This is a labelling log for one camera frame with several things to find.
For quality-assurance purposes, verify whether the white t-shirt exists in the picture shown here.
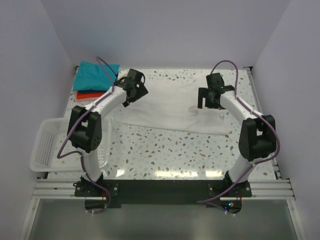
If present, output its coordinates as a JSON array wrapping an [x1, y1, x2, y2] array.
[[122, 73, 230, 136]]

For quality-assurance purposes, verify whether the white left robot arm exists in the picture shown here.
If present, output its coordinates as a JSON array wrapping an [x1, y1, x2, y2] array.
[[66, 68, 148, 183]]

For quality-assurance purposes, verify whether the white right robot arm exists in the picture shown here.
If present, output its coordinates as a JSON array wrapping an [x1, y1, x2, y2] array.
[[197, 73, 278, 189]]

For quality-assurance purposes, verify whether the teal folded t-shirt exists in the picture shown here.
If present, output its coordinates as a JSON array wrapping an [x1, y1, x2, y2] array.
[[72, 61, 116, 91]]

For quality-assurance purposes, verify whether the pink folded t-shirt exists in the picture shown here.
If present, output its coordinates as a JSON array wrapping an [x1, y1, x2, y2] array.
[[75, 91, 97, 102]]

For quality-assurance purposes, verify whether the orange folded t-shirt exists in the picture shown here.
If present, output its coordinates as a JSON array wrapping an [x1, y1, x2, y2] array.
[[76, 90, 106, 100]]

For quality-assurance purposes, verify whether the white plastic basket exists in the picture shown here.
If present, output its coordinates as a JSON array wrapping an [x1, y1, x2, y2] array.
[[30, 118, 112, 172]]

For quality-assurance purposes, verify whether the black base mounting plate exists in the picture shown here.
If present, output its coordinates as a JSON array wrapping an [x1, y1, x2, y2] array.
[[73, 178, 253, 214]]

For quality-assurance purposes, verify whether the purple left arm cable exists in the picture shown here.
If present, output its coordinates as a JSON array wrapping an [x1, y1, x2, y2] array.
[[56, 56, 118, 213]]

